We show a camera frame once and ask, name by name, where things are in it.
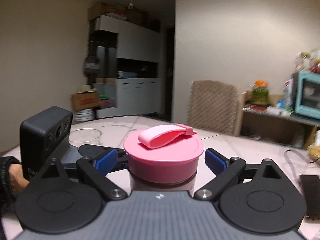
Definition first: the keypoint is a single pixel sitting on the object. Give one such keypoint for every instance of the person's left hand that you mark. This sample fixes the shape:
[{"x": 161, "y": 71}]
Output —
[{"x": 16, "y": 179}]

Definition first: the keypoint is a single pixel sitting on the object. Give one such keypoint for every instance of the pink jar lid with strap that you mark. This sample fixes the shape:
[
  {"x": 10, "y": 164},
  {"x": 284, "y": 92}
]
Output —
[{"x": 164, "y": 154}]

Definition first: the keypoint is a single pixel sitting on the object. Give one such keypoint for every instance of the teal toaster oven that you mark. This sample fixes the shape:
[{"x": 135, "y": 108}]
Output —
[{"x": 305, "y": 94}]

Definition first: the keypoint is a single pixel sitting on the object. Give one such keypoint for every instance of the glass jar pale contents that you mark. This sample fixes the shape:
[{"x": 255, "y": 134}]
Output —
[{"x": 303, "y": 62}]

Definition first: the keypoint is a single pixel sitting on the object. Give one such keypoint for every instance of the red white package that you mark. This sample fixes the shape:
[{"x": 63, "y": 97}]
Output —
[{"x": 287, "y": 95}]

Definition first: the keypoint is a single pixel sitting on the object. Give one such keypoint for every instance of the wooden shelf unit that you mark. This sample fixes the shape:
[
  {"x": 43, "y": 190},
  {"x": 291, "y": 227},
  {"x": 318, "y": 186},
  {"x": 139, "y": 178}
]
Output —
[{"x": 267, "y": 125}]

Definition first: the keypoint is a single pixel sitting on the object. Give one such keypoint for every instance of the white kitchen cabinet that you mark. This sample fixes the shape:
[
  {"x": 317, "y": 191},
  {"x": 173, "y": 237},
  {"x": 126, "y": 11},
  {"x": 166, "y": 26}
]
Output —
[{"x": 129, "y": 56}]

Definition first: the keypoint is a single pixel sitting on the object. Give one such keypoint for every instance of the quilted beige chair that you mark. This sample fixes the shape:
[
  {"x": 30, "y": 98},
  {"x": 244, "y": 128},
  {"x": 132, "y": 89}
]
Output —
[{"x": 213, "y": 106}]

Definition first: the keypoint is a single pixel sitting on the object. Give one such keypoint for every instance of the green pickle jar orange lid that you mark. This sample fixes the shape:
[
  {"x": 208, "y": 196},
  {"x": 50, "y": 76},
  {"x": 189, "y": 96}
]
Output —
[{"x": 260, "y": 93}]

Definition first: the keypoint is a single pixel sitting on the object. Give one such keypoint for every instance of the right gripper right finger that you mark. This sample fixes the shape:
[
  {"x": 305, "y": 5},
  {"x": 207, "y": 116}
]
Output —
[{"x": 255, "y": 198}]

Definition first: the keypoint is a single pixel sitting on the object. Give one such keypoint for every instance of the pink Hello Kitty food jar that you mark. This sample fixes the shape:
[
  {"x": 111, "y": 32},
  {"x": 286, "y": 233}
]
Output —
[{"x": 143, "y": 185}]

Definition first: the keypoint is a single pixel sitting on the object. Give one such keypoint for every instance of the straw hat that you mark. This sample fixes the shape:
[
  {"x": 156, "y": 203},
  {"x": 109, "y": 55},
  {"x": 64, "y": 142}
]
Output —
[{"x": 86, "y": 89}]

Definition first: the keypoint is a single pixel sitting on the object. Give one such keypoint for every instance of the hanging grey bag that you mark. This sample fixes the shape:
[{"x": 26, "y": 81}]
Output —
[{"x": 91, "y": 65}]

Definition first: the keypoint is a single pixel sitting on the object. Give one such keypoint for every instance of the stack of white plates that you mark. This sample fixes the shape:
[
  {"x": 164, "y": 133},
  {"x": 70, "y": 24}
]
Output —
[{"x": 84, "y": 115}]

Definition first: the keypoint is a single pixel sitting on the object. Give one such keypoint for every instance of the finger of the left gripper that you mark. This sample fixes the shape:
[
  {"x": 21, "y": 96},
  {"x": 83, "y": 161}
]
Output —
[
  {"x": 94, "y": 151},
  {"x": 104, "y": 164}
]

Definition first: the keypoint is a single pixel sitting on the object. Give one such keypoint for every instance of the clear drinking glass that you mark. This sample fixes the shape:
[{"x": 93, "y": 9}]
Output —
[{"x": 85, "y": 136}]

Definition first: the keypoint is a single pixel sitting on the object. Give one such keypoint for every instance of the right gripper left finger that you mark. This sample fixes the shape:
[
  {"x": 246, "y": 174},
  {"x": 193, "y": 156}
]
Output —
[{"x": 54, "y": 203}]

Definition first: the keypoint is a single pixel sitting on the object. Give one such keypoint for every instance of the cardboard box on floor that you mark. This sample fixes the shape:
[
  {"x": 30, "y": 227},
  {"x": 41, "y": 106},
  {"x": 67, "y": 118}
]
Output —
[{"x": 81, "y": 101}]

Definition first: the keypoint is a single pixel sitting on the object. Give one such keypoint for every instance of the black smartphone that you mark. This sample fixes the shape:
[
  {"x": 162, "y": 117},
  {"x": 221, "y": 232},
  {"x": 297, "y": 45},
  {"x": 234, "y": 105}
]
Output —
[{"x": 310, "y": 185}]

